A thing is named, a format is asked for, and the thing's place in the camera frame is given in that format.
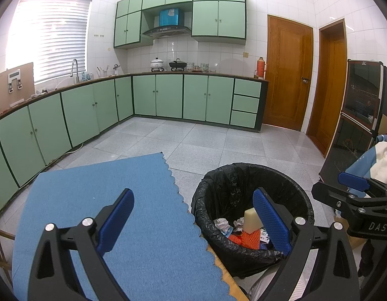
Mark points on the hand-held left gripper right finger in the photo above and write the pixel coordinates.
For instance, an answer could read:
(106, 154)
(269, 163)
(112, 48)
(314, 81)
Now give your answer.
(270, 219)

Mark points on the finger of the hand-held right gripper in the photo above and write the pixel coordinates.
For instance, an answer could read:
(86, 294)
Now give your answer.
(341, 199)
(353, 181)

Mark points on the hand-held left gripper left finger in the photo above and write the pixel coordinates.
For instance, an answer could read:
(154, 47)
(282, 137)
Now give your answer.
(116, 219)

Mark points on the yellow sponge block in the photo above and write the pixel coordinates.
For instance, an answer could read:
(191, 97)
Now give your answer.
(251, 221)

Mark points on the orange foam net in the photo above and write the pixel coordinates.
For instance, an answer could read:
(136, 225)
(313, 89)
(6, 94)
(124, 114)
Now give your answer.
(246, 240)

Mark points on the white tissue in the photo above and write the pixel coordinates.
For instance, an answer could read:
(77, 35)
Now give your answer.
(223, 224)

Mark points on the black bag lined trash bin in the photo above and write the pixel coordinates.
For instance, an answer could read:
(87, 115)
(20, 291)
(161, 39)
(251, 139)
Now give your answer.
(231, 182)

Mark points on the blue scalloped tablecloth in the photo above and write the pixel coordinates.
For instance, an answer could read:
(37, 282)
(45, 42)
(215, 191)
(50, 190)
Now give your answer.
(86, 188)

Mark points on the black glass door cabinet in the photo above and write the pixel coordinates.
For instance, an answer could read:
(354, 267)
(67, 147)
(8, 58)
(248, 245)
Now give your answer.
(353, 138)

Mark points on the open wooden door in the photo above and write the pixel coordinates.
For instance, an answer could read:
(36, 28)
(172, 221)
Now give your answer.
(330, 94)

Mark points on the wooden chair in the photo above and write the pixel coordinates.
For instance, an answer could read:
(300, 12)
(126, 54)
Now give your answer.
(0, 244)

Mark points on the closed wooden door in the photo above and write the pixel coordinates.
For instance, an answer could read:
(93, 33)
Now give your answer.
(287, 75)

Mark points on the green base kitchen cabinets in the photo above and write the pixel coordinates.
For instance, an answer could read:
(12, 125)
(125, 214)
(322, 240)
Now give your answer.
(168, 97)

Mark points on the red thermos flask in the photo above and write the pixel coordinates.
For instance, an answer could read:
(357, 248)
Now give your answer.
(261, 67)

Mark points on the utensil holder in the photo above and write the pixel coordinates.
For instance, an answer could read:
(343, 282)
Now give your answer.
(103, 72)

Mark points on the steel kitchen faucet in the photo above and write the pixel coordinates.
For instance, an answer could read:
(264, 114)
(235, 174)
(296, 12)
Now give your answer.
(74, 69)

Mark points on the white lidded pot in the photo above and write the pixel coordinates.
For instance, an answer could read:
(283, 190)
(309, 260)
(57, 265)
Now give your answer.
(157, 64)

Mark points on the black wok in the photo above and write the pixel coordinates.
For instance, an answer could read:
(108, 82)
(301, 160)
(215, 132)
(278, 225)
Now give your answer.
(177, 65)

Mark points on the white window blinds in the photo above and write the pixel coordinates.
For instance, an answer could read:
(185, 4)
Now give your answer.
(49, 37)

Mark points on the range hood with blue cover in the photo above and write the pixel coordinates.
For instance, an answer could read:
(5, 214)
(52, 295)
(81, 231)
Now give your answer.
(166, 29)

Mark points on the green wall cabinets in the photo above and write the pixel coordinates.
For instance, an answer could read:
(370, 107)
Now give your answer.
(218, 18)

